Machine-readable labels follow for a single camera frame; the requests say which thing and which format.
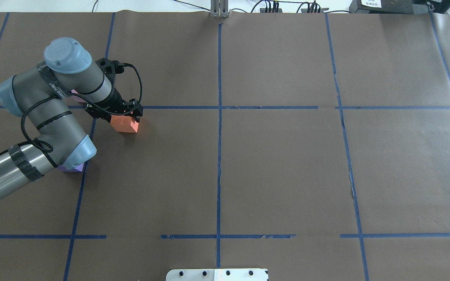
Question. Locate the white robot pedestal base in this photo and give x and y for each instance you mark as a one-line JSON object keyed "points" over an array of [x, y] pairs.
{"points": [[230, 274]]}

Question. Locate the orange foam block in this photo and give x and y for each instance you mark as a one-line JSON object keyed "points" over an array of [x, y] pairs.
{"points": [[124, 124]]}

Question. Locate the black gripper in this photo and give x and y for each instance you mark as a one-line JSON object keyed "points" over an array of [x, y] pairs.
{"points": [[113, 101]]}

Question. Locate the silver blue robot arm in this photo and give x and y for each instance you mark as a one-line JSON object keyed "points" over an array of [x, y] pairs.
{"points": [[53, 136]]}

